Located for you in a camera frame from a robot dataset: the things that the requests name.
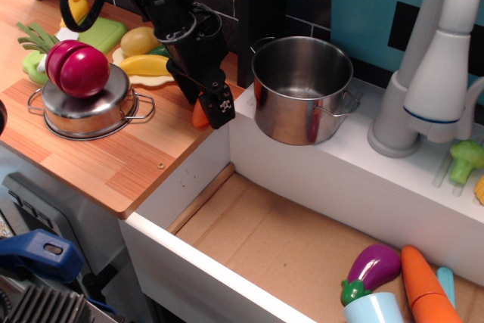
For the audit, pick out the green toy leek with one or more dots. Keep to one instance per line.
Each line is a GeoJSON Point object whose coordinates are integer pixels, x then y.
{"type": "Point", "coordinates": [38, 43]}

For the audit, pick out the purple toy eggplant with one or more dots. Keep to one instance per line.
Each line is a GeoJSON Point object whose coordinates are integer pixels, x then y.
{"type": "Point", "coordinates": [375, 266]}

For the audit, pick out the light blue toy cup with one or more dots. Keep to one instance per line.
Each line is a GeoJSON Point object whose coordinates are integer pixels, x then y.
{"type": "Point", "coordinates": [376, 307]}

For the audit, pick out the blue clamp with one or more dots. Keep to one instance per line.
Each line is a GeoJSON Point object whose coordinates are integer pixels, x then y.
{"type": "Point", "coordinates": [43, 254]}

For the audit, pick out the yellow toy banana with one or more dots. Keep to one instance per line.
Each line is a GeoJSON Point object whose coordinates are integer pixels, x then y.
{"type": "Point", "coordinates": [145, 65]}

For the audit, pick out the upturned steel pan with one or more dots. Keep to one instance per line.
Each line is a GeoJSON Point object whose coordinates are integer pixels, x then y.
{"type": "Point", "coordinates": [103, 114]}

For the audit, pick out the cream flower-shaped plate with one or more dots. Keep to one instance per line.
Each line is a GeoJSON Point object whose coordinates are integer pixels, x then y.
{"type": "Point", "coordinates": [118, 57]}

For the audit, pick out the tall steel pot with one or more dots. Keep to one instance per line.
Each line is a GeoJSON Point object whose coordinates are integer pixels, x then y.
{"type": "Point", "coordinates": [301, 89]}

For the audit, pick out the small orange toy carrot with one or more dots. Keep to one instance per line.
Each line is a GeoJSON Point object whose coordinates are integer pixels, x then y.
{"type": "Point", "coordinates": [199, 118]}

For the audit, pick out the green toy broccoli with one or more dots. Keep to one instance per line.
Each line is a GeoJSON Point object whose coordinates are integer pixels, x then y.
{"type": "Point", "coordinates": [467, 156]}

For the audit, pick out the grey white toy faucet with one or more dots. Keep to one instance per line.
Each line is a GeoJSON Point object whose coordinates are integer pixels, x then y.
{"type": "Point", "coordinates": [430, 94]}

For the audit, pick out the green toy cucumber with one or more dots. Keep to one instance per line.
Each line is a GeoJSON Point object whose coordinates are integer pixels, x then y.
{"type": "Point", "coordinates": [159, 50]}

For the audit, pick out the large orange toy carrot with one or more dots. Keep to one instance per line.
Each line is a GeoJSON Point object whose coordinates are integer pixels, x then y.
{"type": "Point", "coordinates": [426, 298]}

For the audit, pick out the red toy onion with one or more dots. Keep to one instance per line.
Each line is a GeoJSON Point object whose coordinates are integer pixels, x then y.
{"type": "Point", "coordinates": [77, 69]}

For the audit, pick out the white toy sink basin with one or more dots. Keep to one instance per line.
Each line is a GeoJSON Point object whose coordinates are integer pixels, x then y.
{"type": "Point", "coordinates": [247, 229]}

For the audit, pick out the light blue toy utensil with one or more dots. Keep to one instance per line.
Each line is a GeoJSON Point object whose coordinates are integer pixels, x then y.
{"type": "Point", "coordinates": [446, 279]}

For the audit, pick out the grey toy oven front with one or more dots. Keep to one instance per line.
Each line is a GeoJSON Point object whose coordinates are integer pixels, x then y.
{"type": "Point", "coordinates": [31, 199]}

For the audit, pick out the yellow-handled toy knife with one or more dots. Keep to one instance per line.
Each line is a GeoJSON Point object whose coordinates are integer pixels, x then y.
{"type": "Point", "coordinates": [79, 10]}

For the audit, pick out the yellow toy corn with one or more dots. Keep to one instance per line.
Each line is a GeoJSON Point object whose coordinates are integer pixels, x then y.
{"type": "Point", "coordinates": [479, 190]}

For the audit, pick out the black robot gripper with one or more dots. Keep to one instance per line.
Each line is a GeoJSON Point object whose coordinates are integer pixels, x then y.
{"type": "Point", "coordinates": [192, 34]}

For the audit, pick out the green toy cutting board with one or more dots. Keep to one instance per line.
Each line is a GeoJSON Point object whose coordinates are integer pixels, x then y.
{"type": "Point", "coordinates": [104, 35]}

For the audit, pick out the toy potato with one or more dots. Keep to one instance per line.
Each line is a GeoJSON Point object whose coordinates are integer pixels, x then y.
{"type": "Point", "coordinates": [138, 41]}

